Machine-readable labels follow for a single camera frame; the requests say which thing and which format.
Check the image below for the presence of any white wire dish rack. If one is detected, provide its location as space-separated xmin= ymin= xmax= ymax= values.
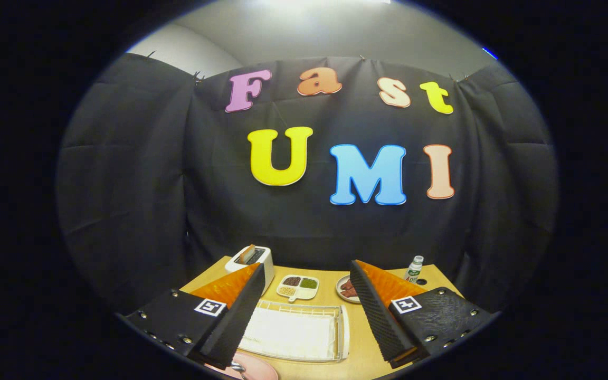
xmin=238 ymin=299 xmax=350 ymax=363

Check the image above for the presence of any white divided bean tray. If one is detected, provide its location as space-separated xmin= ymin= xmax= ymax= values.
xmin=276 ymin=274 xmax=319 ymax=302

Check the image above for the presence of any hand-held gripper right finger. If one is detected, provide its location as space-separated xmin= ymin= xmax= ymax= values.
xmin=349 ymin=260 xmax=495 ymax=369

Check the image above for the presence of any white toaster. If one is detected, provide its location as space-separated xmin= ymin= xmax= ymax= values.
xmin=225 ymin=245 xmax=275 ymax=296

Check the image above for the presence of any white drip tray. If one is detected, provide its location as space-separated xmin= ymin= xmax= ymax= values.
xmin=240 ymin=307 xmax=337 ymax=360

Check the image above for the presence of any pink plate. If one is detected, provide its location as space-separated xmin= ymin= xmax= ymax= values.
xmin=206 ymin=352 xmax=279 ymax=380

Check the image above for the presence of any black backdrop cloth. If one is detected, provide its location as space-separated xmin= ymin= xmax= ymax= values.
xmin=56 ymin=53 xmax=558 ymax=317

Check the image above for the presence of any beige plate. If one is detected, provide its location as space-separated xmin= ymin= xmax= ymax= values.
xmin=336 ymin=274 xmax=362 ymax=304

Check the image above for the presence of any white drink bottle green cap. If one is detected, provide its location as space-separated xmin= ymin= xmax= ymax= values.
xmin=405 ymin=255 xmax=424 ymax=284

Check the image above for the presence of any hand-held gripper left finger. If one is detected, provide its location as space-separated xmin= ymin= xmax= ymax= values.
xmin=117 ymin=263 xmax=266 ymax=370

